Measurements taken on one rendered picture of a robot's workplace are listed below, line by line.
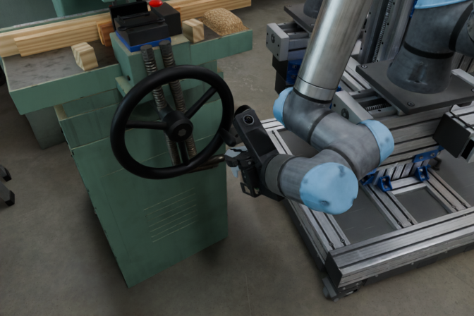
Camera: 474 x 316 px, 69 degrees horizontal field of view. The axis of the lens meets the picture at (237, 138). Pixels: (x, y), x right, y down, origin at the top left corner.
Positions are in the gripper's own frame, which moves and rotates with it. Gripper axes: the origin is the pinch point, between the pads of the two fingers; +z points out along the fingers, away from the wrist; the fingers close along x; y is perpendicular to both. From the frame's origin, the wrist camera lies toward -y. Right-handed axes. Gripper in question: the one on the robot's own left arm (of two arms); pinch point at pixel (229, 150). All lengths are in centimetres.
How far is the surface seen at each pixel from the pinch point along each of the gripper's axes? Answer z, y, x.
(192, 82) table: 6.8, -16.9, -1.4
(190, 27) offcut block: 11.9, -29.9, 4.0
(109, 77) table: 14.1, -23.3, -18.0
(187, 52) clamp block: 2.8, -23.7, -2.1
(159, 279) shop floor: 56, 53, -20
